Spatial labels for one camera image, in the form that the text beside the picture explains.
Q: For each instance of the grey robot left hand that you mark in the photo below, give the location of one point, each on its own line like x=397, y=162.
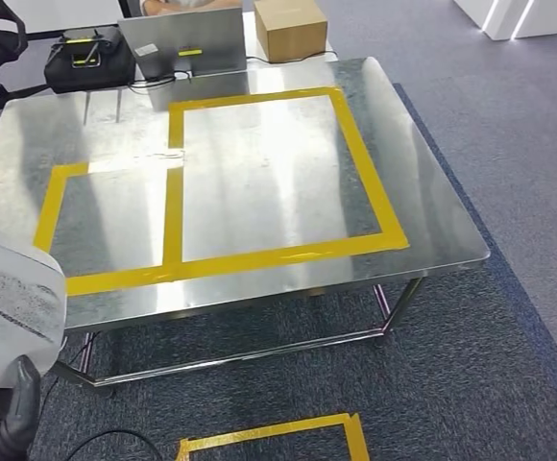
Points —
x=26, y=394

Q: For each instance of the white plastic car part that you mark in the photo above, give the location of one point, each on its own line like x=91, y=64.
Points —
x=14, y=267

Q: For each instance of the steel workbench table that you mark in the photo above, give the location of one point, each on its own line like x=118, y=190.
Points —
x=427, y=210

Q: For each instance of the black equipment case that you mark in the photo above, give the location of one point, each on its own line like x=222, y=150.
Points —
x=91, y=76

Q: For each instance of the white desk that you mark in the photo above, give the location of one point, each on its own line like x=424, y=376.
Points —
x=67, y=13

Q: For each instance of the grey laptop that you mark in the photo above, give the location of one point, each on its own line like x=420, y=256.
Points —
x=187, y=32

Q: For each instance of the cardboard box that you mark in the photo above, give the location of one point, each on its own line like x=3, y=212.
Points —
x=290, y=32

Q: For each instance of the white plinth with light strips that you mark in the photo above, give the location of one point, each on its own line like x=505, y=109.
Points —
x=499, y=19

